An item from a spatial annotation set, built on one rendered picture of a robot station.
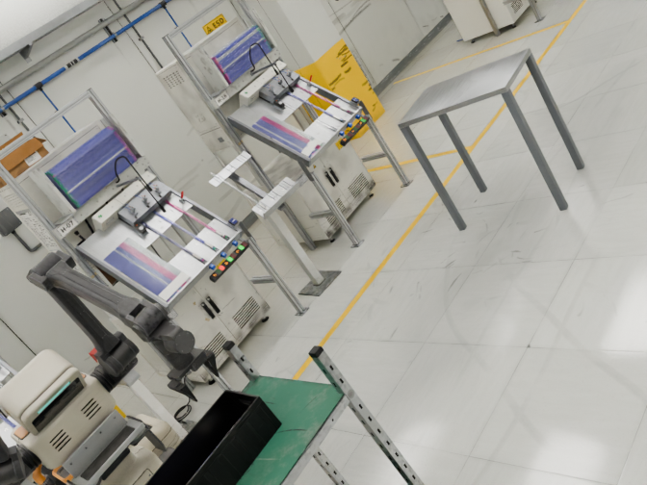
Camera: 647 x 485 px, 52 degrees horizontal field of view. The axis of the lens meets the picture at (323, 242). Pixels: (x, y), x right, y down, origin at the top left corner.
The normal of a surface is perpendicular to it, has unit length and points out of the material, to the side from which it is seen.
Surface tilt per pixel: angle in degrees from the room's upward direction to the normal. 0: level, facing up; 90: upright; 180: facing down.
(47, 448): 98
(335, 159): 90
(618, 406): 0
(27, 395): 43
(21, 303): 90
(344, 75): 90
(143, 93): 90
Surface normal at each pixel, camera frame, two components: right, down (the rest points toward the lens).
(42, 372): 0.04, -0.61
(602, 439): -0.53, -0.76
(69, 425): 0.70, 0.04
